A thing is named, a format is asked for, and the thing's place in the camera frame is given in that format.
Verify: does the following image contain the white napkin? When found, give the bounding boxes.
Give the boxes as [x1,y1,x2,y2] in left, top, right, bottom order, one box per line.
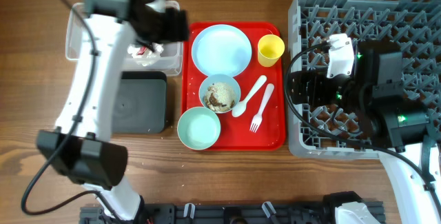
[127,43,164,66]

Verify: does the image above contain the red snack wrapper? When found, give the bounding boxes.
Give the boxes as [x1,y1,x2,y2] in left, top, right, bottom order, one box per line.
[136,47,147,56]

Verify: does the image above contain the yellow plastic cup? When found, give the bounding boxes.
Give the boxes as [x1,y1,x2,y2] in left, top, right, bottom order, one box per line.
[258,34,285,67]

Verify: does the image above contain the light blue plate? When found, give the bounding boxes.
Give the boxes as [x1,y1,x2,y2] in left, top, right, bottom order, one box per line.
[191,24,252,77]

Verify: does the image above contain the rice and food scraps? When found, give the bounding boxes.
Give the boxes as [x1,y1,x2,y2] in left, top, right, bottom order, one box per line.
[203,82,236,113]

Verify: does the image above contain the blue bowl with rice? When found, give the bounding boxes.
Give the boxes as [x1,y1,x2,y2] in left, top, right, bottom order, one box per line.
[199,74,241,114]

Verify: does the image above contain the mint green bowl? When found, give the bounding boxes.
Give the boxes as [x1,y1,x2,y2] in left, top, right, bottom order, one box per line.
[177,107,221,150]

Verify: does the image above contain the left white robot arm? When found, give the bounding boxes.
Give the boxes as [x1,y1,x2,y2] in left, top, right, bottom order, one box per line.
[37,0,189,223]

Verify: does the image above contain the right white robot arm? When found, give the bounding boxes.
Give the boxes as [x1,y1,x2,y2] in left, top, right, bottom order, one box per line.
[284,40,440,223]

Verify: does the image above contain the clear plastic waste bin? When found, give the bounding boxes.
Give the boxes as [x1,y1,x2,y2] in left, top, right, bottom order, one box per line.
[65,3,183,79]

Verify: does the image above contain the black waste tray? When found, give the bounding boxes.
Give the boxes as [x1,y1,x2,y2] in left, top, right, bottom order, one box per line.
[112,71,167,134]

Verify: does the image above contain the grey dishwasher rack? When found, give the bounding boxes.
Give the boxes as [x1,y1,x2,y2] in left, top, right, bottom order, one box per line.
[287,0,440,159]

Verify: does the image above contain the white plastic fork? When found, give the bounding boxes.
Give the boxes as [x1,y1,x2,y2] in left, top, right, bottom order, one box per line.
[249,83,275,133]

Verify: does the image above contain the white plastic spoon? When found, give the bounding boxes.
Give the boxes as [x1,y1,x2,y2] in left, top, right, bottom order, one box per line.
[232,75,267,117]

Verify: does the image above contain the red serving tray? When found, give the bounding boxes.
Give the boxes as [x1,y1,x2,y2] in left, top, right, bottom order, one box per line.
[181,21,287,151]

